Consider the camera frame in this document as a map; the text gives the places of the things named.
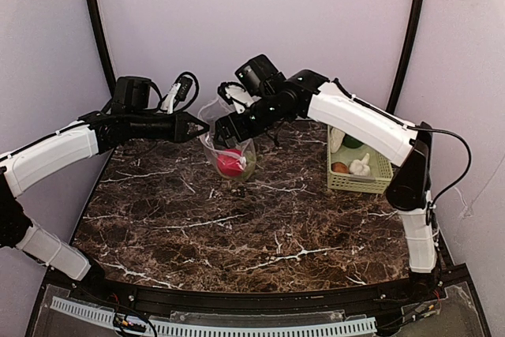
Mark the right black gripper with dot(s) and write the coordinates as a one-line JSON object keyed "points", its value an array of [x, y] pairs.
{"points": [[227, 128]]}

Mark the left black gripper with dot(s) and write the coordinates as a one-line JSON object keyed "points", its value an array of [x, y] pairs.
{"points": [[177, 127]]}

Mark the red pepper toy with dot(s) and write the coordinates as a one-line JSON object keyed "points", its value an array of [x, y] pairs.
{"points": [[231, 163]]}

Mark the clear zip top bag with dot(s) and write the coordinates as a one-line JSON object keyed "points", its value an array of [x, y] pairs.
{"points": [[209, 113]]}

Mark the dark green pepper toy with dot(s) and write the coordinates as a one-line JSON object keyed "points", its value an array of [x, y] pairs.
{"points": [[350, 142]]}

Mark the green apple toy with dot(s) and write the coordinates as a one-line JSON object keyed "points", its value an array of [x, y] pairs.
{"points": [[250, 166]]}

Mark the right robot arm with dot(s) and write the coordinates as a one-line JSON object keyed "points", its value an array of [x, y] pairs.
{"points": [[262, 96]]}

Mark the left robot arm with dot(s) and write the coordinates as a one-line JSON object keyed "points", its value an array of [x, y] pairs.
{"points": [[126, 116]]}

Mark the brown potato toy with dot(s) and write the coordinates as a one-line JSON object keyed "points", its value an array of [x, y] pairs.
{"points": [[339, 167]]}

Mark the white garlic toy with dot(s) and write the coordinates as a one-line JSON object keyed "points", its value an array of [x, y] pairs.
{"points": [[360, 167]]}

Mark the green plastic basket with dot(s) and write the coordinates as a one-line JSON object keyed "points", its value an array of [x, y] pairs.
{"points": [[376, 181]]}

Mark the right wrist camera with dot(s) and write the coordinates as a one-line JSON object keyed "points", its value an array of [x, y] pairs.
{"points": [[236, 97]]}

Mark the black front table rail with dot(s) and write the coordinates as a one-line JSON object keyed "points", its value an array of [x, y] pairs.
{"points": [[378, 299]]}

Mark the right black corner post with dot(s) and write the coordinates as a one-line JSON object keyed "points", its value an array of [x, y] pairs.
{"points": [[404, 58]]}

